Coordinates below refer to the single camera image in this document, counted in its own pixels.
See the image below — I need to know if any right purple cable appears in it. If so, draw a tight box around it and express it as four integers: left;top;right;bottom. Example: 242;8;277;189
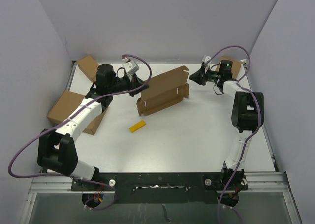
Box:
206;45;261;224

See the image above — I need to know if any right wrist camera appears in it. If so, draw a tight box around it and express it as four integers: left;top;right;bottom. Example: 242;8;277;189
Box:
202;55;212;67

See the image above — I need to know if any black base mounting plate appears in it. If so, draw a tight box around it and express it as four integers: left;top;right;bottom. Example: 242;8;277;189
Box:
71;172;248;207

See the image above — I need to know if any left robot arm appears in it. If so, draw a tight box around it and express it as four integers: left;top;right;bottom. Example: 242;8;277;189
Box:
37;60;148;190

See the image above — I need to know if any small folded cardboard box left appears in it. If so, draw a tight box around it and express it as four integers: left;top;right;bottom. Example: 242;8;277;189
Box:
77;55;99;82

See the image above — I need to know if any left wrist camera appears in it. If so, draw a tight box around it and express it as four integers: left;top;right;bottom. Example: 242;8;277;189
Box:
122;57;139;76

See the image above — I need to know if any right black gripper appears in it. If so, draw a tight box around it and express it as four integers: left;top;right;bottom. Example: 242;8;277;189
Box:
189;65;221;86

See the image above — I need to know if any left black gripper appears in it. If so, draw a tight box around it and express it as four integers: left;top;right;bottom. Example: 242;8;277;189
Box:
108;72;149;97

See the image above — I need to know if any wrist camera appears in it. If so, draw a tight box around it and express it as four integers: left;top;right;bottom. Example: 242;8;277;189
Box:
202;55;212;67
122;57;139;76

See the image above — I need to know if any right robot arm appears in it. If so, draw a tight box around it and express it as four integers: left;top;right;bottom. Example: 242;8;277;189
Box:
189;59;264;189

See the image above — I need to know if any yellow wooden block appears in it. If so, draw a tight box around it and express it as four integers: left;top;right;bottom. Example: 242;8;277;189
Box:
129;120;146;133

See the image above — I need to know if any large folded cardboard box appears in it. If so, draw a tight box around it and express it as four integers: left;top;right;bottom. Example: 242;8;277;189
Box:
47;90;107;135

